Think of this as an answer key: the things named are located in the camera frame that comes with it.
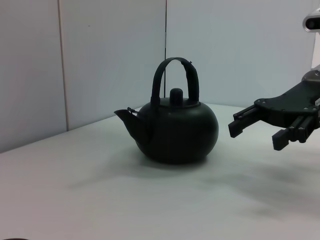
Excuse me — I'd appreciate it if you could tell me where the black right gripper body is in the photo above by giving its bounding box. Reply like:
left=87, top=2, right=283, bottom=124
left=254, top=79, right=320, bottom=129

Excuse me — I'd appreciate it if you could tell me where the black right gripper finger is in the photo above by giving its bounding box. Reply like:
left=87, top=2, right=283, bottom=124
left=271, top=115, right=316, bottom=151
left=228, top=104, right=266, bottom=138

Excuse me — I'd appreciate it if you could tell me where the black round teapot with handle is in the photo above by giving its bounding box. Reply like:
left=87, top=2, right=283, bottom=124
left=114, top=56, right=220, bottom=165

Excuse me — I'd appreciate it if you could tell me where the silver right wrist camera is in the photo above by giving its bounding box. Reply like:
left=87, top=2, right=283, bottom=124
left=301, top=7, right=320, bottom=33

